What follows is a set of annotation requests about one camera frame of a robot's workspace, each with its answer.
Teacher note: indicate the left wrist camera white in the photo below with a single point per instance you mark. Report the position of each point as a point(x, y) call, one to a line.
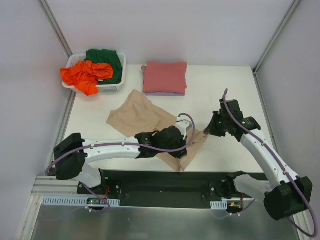
point(183, 125)

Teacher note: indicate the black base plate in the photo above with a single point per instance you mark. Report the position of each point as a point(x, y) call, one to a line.
point(156, 189)

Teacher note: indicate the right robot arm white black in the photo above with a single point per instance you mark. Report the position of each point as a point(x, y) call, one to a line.
point(286, 193)

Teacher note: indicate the left aluminium frame post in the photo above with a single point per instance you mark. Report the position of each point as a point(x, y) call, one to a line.
point(55, 27)

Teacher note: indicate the right white cable duct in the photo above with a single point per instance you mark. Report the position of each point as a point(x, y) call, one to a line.
point(219, 205)

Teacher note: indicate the aluminium frame post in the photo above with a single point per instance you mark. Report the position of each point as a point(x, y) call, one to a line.
point(283, 23)
point(55, 27)

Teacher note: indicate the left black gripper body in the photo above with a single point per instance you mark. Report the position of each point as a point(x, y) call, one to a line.
point(180, 146)

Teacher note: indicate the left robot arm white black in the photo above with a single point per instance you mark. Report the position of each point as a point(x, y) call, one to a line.
point(73, 156)

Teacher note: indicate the left white cable duct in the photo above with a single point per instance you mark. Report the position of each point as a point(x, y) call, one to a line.
point(73, 201)

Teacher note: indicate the white cable duct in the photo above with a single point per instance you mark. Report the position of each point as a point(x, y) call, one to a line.
point(73, 201)
point(219, 205)

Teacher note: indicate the pink folded t shirt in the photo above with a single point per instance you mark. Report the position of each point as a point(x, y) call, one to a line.
point(164, 77)

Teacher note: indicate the white plastic basket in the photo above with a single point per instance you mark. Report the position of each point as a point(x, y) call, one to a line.
point(117, 60)

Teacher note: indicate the lavender folded t shirt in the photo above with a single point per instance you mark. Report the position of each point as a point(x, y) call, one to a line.
point(165, 94)

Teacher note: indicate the right aluminium frame post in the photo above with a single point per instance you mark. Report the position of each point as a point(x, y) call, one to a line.
point(283, 23)

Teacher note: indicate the beige t shirt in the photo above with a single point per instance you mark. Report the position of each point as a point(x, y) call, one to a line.
point(140, 115)

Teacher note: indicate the orange t shirt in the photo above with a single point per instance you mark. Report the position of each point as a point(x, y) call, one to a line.
point(84, 76)

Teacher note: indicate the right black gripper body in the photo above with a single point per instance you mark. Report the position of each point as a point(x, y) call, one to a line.
point(215, 124)

